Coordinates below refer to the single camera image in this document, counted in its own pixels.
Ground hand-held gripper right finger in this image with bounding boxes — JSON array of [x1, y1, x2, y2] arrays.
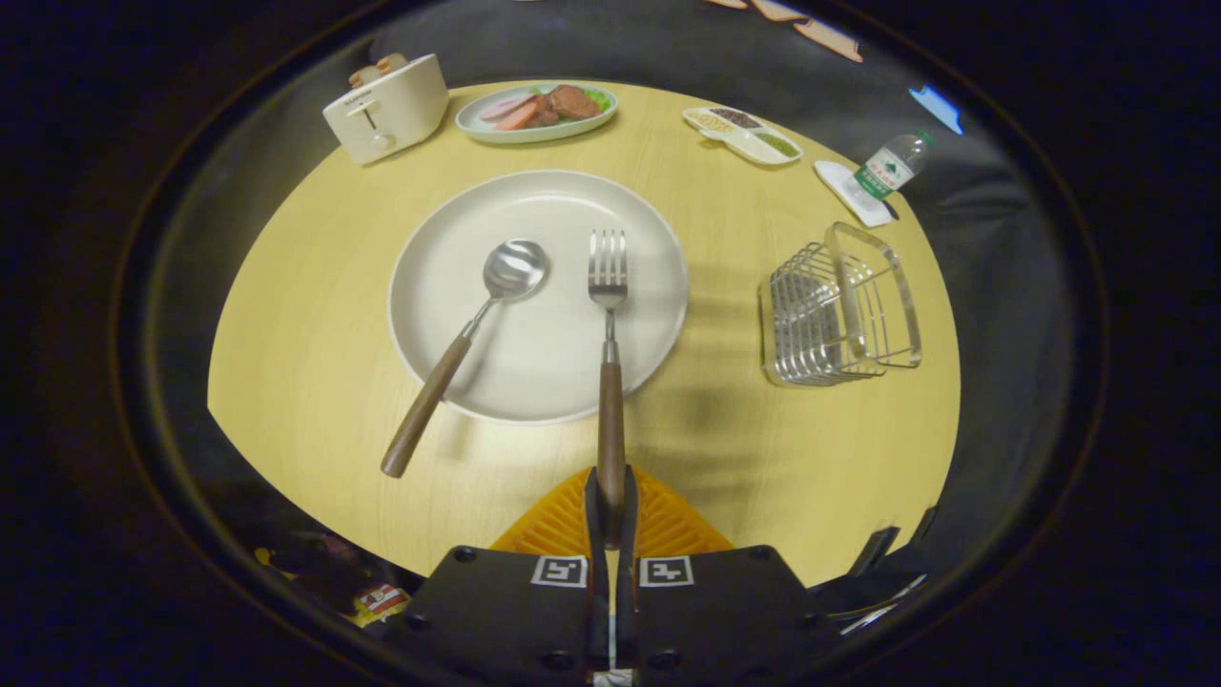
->
[[611, 464, 840, 680]]

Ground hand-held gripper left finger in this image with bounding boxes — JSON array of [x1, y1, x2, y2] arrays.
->
[[383, 466, 612, 680]]

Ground wooden-handled metal fork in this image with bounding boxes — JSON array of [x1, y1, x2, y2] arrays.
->
[[588, 229, 630, 550]]

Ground large white round plate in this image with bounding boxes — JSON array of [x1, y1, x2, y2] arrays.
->
[[387, 170, 690, 426]]

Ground red and yellow packet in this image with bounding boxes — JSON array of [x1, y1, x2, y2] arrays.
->
[[345, 582, 413, 628]]

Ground small white rectangular dish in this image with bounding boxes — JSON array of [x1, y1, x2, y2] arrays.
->
[[814, 160, 895, 228]]

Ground white divided condiment tray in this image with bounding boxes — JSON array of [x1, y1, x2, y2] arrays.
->
[[682, 106, 804, 167]]

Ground green plate of sliced meat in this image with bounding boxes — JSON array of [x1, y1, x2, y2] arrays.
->
[[455, 84, 619, 145]]

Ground clear plastic water bottle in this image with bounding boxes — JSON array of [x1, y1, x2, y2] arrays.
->
[[848, 131, 935, 211]]

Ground cream white toaster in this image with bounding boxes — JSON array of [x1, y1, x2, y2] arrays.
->
[[322, 52, 450, 166]]

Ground wooden-handled metal spoon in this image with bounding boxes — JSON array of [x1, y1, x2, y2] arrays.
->
[[381, 239, 551, 479]]

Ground metal wire rack basket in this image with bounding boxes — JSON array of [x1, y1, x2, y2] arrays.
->
[[759, 221, 923, 387]]

